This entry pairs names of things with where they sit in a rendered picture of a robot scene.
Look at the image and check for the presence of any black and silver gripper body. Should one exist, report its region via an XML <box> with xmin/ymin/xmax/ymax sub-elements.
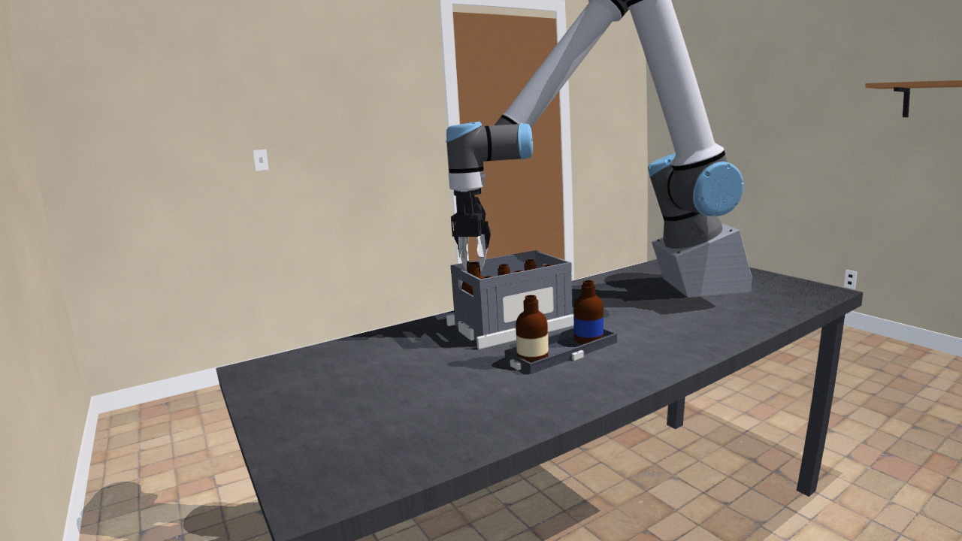
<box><xmin>451</xmin><ymin>189</ymin><xmax>486</xmax><ymax>237</ymax></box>

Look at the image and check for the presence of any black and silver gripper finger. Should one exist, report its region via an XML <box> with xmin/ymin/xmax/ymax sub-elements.
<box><xmin>476</xmin><ymin>221</ymin><xmax>491</xmax><ymax>271</ymax></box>
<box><xmin>454</xmin><ymin>234</ymin><xmax>469</xmax><ymax>271</ymax></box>

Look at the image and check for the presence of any brown bottle with blue base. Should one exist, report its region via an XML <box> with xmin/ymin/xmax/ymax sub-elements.
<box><xmin>573</xmin><ymin>280</ymin><xmax>604</xmax><ymax>344</ymax></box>

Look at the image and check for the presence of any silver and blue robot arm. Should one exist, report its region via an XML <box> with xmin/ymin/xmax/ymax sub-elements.
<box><xmin>446</xmin><ymin>0</ymin><xmax>743</xmax><ymax>249</ymax></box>

